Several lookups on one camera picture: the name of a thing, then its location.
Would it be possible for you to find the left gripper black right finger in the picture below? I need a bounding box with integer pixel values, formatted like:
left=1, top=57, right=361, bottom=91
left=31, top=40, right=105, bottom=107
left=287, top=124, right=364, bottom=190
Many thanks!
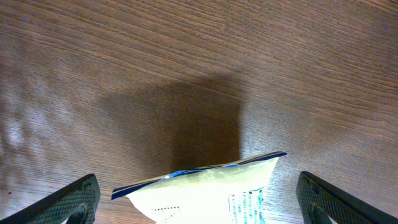
left=296, top=171, right=397, bottom=224

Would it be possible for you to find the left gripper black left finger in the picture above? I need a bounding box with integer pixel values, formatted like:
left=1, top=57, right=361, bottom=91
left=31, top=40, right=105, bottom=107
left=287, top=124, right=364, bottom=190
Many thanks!
left=1, top=174, right=101, bottom=224

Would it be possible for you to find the cream blue snack bag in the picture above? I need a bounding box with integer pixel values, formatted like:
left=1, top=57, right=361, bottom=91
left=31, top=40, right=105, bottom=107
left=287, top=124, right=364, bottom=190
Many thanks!
left=111, top=151, right=286, bottom=224

